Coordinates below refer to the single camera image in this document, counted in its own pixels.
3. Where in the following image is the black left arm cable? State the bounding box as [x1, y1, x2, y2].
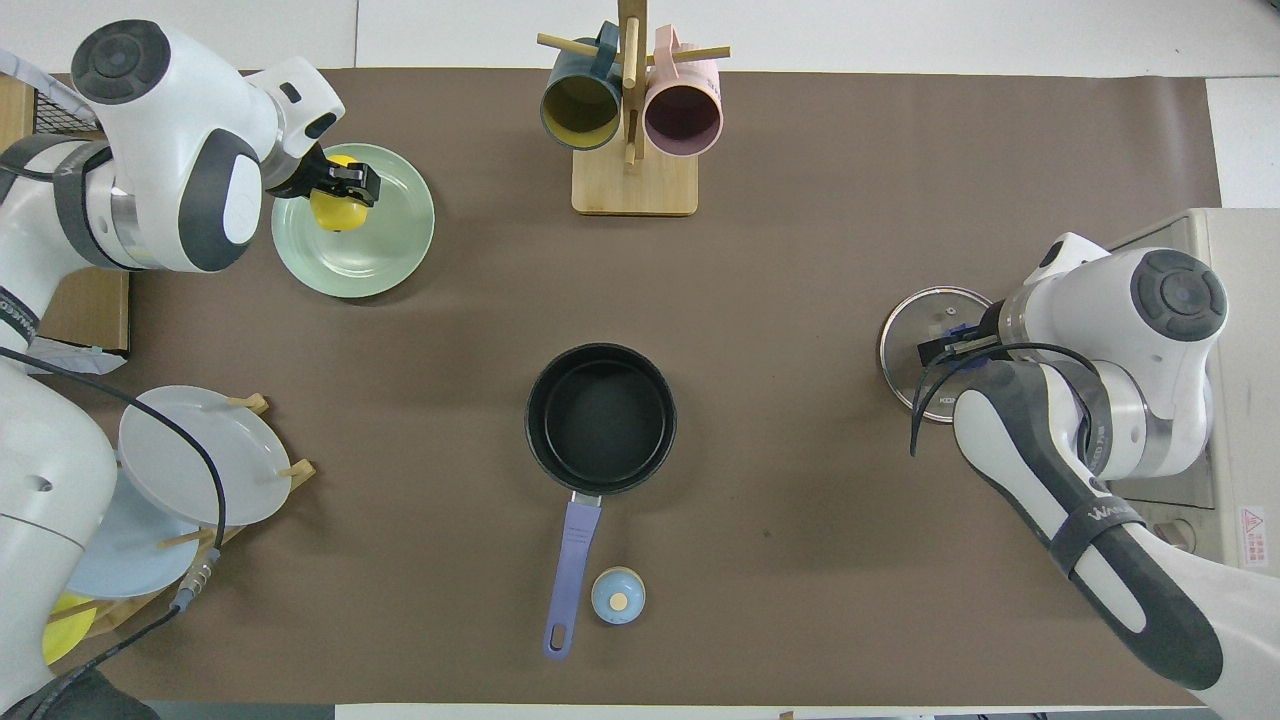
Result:
[0, 345, 229, 720]

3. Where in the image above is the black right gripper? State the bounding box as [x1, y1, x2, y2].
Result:
[918, 325, 1004, 367]

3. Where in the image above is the black wire basket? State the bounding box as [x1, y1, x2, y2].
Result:
[35, 85, 106, 136]

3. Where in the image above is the white printed cloth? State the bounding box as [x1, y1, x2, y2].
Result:
[0, 48, 101, 121]

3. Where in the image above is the pink ribbed mug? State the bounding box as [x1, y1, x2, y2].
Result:
[643, 25, 723, 158]

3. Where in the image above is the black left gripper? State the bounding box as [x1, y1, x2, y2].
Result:
[265, 146, 382, 207]

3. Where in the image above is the wooden plate rack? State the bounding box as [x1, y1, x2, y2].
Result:
[45, 393, 317, 641]

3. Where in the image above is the yellow plate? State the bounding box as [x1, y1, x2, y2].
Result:
[42, 592, 99, 666]

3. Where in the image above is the white plastic sheet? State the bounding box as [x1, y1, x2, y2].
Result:
[25, 338, 129, 377]

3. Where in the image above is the wooden mug rack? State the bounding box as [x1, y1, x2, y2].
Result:
[537, 0, 732, 217]

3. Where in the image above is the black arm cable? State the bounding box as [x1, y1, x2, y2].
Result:
[0, 345, 229, 720]
[908, 338, 1103, 458]

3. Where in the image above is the grey plate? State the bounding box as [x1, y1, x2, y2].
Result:
[118, 385, 293, 528]

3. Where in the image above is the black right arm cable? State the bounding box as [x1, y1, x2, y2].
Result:
[908, 338, 1103, 458]

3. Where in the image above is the dark teal mug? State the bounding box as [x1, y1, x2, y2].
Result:
[540, 22, 624, 152]

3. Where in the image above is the dark blue saucepan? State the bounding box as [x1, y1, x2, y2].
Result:
[525, 343, 678, 661]

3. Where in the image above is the light blue plate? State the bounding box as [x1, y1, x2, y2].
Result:
[65, 470, 201, 601]

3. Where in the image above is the brown table mat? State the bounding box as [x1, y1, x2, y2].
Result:
[0, 68, 1246, 706]

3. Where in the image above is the beige toaster oven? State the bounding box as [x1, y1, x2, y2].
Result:
[1100, 208, 1280, 579]

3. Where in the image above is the pale green plate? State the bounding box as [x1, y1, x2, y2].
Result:
[271, 143, 436, 299]

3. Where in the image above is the glass lid blue knob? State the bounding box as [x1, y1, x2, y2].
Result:
[879, 286, 1001, 424]

